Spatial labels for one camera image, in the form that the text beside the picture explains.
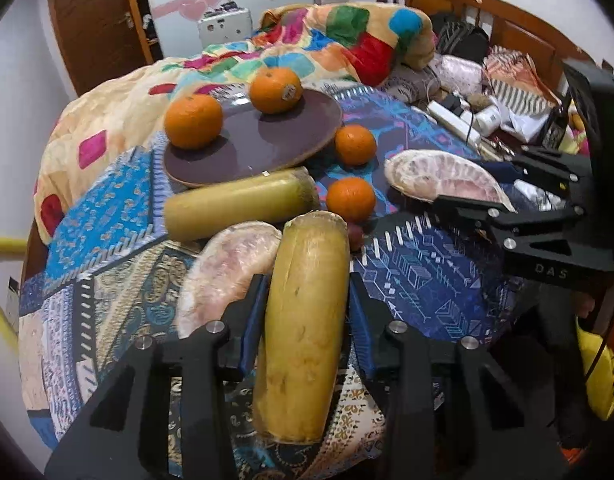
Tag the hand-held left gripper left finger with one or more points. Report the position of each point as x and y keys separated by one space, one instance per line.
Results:
x=254 y=310

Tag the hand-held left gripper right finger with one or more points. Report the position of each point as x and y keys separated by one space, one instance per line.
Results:
x=361 y=320

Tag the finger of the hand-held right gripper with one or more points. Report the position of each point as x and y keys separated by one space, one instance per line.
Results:
x=557 y=170
x=532 y=220

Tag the peeled pomelo piece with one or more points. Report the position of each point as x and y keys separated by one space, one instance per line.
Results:
x=227 y=270
x=437 y=175

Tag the greenish yellow sugarcane piece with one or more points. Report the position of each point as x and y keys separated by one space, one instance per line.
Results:
x=237 y=205

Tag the small orange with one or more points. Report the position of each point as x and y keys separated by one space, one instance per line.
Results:
x=351 y=200
x=356 y=145

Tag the brown round plate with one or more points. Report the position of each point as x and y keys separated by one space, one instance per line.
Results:
x=282 y=137

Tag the small red fruit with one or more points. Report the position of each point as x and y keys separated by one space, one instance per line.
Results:
x=356 y=236

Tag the white bottle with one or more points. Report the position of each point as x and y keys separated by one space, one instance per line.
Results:
x=488 y=117

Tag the striped fabric bag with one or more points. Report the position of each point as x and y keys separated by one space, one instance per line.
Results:
x=522 y=85

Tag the white power strip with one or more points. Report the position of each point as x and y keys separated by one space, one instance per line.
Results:
x=449 y=117

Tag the pink patterned bag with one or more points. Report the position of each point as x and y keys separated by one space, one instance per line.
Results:
x=459 y=72

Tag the wooden bed headboard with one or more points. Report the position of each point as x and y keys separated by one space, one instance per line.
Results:
x=517 y=30

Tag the black backpack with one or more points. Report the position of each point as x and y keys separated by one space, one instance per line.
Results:
x=462 y=37

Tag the yellow plastic bag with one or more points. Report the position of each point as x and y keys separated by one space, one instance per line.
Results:
x=604 y=375

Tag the blue patchwork printed blanket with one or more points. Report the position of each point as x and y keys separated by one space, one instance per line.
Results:
x=112 y=210

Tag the large orange with sticker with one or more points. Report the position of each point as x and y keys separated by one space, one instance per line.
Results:
x=272 y=90

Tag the colourful patch yellow quilt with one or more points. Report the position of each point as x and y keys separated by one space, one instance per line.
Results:
x=337 y=30

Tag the small white cabinet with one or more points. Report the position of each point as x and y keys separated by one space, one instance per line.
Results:
x=222 y=25

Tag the brown wooden door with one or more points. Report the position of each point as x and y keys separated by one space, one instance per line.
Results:
x=87 y=20

